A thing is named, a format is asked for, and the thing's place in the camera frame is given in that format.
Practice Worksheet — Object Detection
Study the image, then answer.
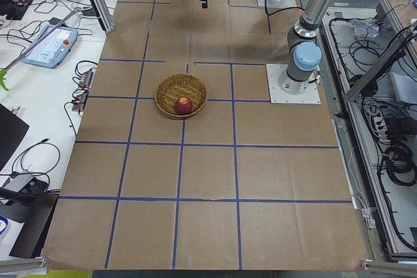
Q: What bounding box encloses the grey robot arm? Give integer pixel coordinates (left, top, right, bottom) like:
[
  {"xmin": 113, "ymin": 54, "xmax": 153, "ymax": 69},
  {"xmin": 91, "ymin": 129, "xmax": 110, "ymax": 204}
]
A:
[{"xmin": 284, "ymin": 0, "xmax": 331, "ymax": 83}]

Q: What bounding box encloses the woven wicker basket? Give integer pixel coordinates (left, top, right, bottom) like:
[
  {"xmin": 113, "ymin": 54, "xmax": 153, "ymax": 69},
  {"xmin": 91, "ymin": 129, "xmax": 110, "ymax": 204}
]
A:
[{"xmin": 154, "ymin": 74, "xmax": 207, "ymax": 119}]

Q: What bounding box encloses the dark red apple in basket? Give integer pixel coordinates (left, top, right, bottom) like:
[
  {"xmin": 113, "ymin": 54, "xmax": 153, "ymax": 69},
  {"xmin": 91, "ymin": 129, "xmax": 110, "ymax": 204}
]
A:
[{"xmin": 175, "ymin": 96, "xmax": 193, "ymax": 115}]

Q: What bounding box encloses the teach pendant tablet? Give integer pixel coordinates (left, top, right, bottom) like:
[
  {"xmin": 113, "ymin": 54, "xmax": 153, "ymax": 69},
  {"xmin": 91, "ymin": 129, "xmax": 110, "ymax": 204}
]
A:
[{"xmin": 22, "ymin": 26, "xmax": 78, "ymax": 68}]

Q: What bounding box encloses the green tipped grabber stick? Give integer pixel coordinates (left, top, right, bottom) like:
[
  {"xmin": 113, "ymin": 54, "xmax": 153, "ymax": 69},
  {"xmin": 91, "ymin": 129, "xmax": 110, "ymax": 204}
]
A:
[{"xmin": 1, "ymin": 7, "xmax": 81, "ymax": 91}]

